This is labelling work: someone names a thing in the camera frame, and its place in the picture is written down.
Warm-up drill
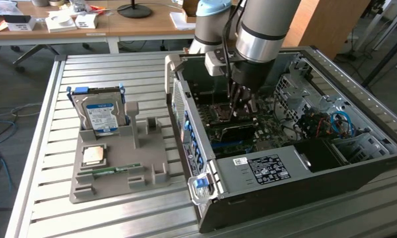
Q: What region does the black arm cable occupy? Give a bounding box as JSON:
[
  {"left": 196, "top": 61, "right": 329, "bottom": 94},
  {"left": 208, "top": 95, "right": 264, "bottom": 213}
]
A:
[{"left": 221, "top": 0, "right": 246, "bottom": 76}]

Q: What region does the metal disk bay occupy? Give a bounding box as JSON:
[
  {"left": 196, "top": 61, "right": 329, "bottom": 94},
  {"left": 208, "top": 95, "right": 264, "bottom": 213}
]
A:
[{"left": 332, "top": 131, "right": 397, "bottom": 166}]

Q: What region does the low-profile graphics card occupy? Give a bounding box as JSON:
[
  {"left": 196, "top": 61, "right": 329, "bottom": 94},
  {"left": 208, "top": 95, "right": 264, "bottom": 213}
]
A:
[{"left": 213, "top": 121, "right": 256, "bottom": 144}]

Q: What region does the wooden desk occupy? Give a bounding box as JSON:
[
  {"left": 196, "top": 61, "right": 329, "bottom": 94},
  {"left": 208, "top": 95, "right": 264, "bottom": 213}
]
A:
[{"left": 0, "top": 0, "right": 198, "bottom": 72}]

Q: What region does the blue case latch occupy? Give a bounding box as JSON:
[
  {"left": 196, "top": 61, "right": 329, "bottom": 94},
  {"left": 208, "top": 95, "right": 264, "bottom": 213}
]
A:
[{"left": 192, "top": 173, "right": 209, "bottom": 191}]

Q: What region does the blue wire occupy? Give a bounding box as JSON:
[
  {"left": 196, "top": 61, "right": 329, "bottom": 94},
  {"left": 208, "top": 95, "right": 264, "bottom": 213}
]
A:
[{"left": 329, "top": 111, "right": 357, "bottom": 139}]

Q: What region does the black open PC case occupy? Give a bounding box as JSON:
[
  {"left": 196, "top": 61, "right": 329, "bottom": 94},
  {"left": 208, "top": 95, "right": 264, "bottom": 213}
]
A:
[{"left": 164, "top": 45, "right": 397, "bottom": 234}]

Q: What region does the hard disk in blue caddy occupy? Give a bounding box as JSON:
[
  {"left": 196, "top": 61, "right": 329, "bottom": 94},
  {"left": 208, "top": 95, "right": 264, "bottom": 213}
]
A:
[{"left": 66, "top": 83, "right": 126, "bottom": 136}]

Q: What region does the white box with label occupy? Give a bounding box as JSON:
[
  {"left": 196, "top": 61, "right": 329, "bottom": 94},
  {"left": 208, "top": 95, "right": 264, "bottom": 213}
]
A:
[{"left": 74, "top": 14, "right": 98, "bottom": 29}]

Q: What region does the grey power supply unit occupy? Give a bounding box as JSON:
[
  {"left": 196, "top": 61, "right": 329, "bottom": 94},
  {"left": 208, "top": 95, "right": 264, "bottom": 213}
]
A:
[{"left": 216, "top": 145, "right": 310, "bottom": 195}]

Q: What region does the white floor cable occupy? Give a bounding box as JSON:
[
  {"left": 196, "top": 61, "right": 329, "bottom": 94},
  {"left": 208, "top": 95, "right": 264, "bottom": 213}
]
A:
[{"left": 0, "top": 103, "right": 42, "bottom": 118}]

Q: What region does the brown cardboard box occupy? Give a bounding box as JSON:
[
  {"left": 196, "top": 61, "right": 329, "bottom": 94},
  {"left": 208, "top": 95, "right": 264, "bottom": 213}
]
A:
[{"left": 181, "top": 0, "right": 200, "bottom": 17}]

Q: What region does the blue floor cable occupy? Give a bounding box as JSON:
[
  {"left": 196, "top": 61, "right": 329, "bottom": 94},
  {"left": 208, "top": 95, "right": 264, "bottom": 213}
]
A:
[{"left": 0, "top": 109, "right": 17, "bottom": 211}]

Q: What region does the white paper stack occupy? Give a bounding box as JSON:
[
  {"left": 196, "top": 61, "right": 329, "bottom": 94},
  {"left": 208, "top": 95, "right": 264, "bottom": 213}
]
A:
[{"left": 170, "top": 11, "right": 198, "bottom": 30}]

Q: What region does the CPU socket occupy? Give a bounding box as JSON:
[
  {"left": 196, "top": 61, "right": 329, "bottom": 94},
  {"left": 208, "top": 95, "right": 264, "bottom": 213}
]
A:
[{"left": 210, "top": 102, "right": 234, "bottom": 122}]

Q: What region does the black lamp base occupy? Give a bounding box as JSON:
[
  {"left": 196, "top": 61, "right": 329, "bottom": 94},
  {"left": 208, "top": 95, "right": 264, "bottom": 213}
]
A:
[{"left": 116, "top": 0, "right": 153, "bottom": 19}]

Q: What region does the black and white box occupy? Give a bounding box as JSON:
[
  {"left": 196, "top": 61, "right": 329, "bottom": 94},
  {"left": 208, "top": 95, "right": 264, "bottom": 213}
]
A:
[{"left": 1, "top": 15, "right": 37, "bottom": 32}]

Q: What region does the green motherboard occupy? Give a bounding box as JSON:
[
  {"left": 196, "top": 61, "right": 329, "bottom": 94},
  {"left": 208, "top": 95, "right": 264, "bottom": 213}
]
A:
[{"left": 193, "top": 89, "right": 296, "bottom": 159}]

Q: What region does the CPU chip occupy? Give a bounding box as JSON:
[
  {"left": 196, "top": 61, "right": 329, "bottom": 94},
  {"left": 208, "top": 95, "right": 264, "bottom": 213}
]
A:
[{"left": 81, "top": 146, "right": 105, "bottom": 167}]

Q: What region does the perforated metal drive cage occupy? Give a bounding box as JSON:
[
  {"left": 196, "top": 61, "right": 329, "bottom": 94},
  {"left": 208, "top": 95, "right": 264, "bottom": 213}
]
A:
[{"left": 273, "top": 73, "right": 345, "bottom": 119}]

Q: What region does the white box under tape roll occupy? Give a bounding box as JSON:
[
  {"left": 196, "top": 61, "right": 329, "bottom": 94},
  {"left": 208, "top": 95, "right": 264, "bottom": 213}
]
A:
[{"left": 45, "top": 11, "right": 77, "bottom": 33}]

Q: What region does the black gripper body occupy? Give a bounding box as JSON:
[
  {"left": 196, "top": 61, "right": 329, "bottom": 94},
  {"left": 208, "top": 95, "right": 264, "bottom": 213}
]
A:
[{"left": 229, "top": 60, "right": 276, "bottom": 92}]

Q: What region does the grey parts rack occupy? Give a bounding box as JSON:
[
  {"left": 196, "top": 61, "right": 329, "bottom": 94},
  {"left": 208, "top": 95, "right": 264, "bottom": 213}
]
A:
[{"left": 68, "top": 101, "right": 172, "bottom": 204}]

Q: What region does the green RAM stick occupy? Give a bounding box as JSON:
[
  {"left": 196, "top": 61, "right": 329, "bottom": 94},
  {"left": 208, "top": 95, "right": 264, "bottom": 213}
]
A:
[{"left": 92, "top": 162, "right": 142, "bottom": 176}]

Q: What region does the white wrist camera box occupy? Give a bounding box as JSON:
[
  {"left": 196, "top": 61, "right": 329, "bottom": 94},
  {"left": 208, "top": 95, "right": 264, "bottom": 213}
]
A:
[{"left": 204, "top": 49, "right": 234, "bottom": 77}]

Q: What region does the black plastic shroud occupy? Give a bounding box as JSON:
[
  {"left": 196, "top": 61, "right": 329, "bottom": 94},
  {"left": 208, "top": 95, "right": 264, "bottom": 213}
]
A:
[{"left": 293, "top": 138, "right": 350, "bottom": 174}]

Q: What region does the orange packet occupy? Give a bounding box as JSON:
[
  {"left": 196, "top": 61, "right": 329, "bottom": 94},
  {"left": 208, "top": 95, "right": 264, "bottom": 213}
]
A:
[{"left": 90, "top": 4, "right": 110, "bottom": 15}]

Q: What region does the wooden cabinet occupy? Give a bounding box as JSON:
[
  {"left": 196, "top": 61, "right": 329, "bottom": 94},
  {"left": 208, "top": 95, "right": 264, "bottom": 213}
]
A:
[{"left": 282, "top": 0, "right": 373, "bottom": 60}]

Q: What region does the blue expansion slot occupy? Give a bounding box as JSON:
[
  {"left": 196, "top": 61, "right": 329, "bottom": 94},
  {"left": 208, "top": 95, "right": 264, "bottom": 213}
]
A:
[{"left": 213, "top": 140, "right": 245, "bottom": 149}]

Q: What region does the white tape roll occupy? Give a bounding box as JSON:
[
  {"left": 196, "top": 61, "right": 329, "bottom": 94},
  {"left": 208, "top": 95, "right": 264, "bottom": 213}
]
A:
[{"left": 49, "top": 14, "right": 74, "bottom": 27}]

